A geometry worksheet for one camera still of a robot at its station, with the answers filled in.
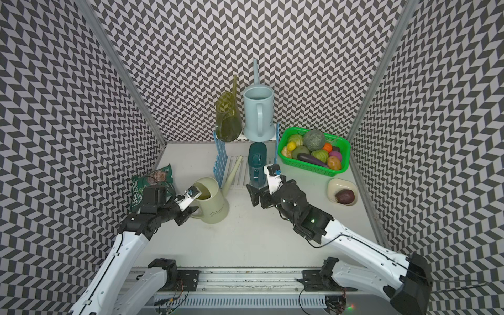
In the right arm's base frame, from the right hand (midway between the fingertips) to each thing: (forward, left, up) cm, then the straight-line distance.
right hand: (259, 184), depth 70 cm
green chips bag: (+17, +48, -19) cm, 55 cm away
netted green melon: (+35, -28, -13) cm, 47 cm away
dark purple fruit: (+7, -40, -22) cm, 46 cm away
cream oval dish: (+15, -38, -25) cm, 47 cm away
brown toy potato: (+24, -37, -18) cm, 48 cm away
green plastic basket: (+39, -43, -22) cm, 62 cm away
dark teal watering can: (+20, +1, -10) cm, 23 cm away
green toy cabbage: (+29, -32, -18) cm, 46 cm away
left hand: (-2, +28, -12) cm, 30 cm away
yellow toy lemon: (+35, -17, -16) cm, 42 cm away
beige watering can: (-1, +20, -15) cm, 24 cm away
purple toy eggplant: (+28, -26, -20) cm, 43 cm away
